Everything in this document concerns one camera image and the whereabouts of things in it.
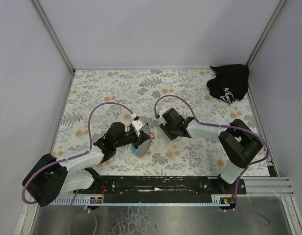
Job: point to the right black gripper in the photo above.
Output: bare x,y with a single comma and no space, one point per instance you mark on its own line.
167,130

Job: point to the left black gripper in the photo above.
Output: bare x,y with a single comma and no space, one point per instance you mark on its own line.
141,138

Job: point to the blue keyring handle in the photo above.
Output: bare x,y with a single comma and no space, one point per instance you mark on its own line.
134,150

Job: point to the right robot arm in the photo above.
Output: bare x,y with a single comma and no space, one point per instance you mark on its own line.
238,141

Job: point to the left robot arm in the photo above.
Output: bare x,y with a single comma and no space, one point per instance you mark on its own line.
51,177

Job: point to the floral table mat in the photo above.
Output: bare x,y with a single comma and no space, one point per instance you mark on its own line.
100,97

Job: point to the black cloth bag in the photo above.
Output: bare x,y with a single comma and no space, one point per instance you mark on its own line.
230,84

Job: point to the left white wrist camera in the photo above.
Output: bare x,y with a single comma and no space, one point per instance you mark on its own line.
137,123

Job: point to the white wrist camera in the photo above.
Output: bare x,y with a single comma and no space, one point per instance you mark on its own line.
137,123
159,116

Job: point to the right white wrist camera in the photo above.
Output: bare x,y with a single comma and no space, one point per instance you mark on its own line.
159,116

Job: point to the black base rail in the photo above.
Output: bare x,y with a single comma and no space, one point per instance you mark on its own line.
156,189

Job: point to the white cable duct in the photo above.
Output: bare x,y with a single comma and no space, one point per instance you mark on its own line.
90,201

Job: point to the left aluminium frame post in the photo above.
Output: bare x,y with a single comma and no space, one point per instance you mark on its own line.
52,34

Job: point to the aluminium frame post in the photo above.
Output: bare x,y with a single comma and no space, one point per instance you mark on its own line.
52,34
277,11

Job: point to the right aluminium frame post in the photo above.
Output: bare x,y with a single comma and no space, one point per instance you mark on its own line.
277,11

